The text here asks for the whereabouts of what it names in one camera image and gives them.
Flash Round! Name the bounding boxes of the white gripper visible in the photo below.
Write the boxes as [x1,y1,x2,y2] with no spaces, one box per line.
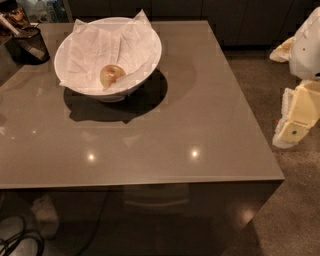
[269,7,320,149]

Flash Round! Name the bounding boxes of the yellow-red apple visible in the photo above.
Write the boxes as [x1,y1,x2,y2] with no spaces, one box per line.
[100,65,126,89]

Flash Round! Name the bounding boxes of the white bowl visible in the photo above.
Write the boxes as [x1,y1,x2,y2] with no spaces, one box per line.
[53,16,163,103]

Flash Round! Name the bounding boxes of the dark cabinet front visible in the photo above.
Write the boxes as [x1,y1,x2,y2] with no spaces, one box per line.
[67,0,320,47]

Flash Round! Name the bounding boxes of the white paper liner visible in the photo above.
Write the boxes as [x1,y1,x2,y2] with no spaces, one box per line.
[59,9,162,96]

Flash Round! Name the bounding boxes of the black mesh pen cup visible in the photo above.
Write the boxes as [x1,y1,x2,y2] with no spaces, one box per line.
[5,27,50,65]

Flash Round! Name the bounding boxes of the white object under table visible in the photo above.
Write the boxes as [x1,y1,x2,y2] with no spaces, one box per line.
[31,195,59,239]

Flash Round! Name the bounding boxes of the black cables on floor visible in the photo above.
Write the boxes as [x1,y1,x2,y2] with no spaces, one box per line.
[0,215,46,256]

